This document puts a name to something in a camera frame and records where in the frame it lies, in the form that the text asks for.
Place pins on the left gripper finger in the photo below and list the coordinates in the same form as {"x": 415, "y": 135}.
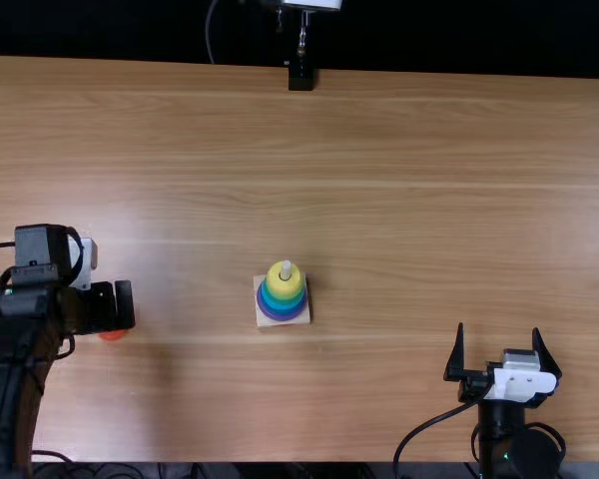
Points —
{"x": 124, "y": 304}

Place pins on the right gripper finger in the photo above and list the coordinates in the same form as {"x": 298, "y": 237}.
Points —
{"x": 545, "y": 356}
{"x": 456, "y": 356}

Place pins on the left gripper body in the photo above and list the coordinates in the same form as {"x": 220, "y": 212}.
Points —
{"x": 92, "y": 312}

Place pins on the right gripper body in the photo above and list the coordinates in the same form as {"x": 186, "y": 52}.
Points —
{"x": 520, "y": 358}

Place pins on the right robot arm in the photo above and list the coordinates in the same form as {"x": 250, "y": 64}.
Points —
{"x": 499, "y": 434}

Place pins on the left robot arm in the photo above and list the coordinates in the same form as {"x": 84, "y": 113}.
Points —
{"x": 5, "y": 379}

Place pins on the wooden peg base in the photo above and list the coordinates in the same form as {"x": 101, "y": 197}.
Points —
{"x": 268, "y": 322}

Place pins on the black clamp stand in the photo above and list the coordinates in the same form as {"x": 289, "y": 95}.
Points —
{"x": 302, "y": 80}

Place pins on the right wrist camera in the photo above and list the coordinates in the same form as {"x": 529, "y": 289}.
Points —
{"x": 521, "y": 384}

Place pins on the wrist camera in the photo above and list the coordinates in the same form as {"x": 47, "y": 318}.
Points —
{"x": 87, "y": 259}
{"x": 521, "y": 384}

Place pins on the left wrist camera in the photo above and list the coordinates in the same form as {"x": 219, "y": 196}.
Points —
{"x": 87, "y": 259}

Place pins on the mounted camera box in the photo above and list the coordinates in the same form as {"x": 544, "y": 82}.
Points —
{"x": 312, "y": 4}

